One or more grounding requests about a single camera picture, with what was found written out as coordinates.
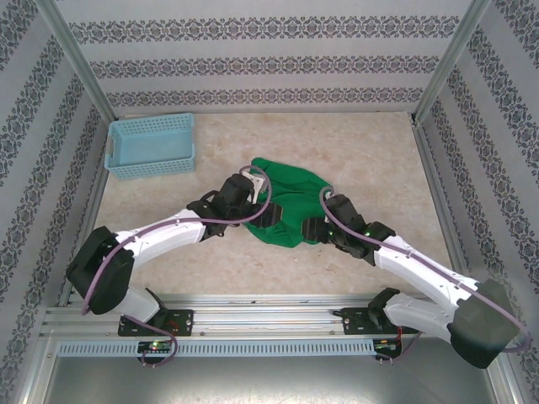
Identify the green t-shirt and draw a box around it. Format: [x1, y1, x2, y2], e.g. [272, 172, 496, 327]
[243, 157, 334, 248]

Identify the light blue plastic basket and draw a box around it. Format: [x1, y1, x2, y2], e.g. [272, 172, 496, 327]
[104, 112, 197, 181]

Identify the grey metal sheet panel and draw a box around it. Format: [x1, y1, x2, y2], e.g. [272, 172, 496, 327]
[19, 330, 521, 404]

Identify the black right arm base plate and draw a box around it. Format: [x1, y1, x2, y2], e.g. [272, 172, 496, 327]
[341, 306, 419, 337]

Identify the aluminium table side rail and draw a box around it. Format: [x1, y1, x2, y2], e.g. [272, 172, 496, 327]
[410, 113, 481, 304]
[56, 120, 117, 306]

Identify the long aluminium mounting rail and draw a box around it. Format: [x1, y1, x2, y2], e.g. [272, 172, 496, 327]
[40, 293, 494, 340]

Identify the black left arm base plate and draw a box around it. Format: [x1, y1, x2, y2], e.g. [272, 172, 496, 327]
[117, 309, 195, 338]

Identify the grey slotted cable duct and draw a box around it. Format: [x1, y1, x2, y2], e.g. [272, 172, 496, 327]
[56, 338, 376, 358]

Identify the aluminium frame post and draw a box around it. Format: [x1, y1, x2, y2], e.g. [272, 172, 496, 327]
[412, 0, 504, 121]
[35, 0, 117, 121]

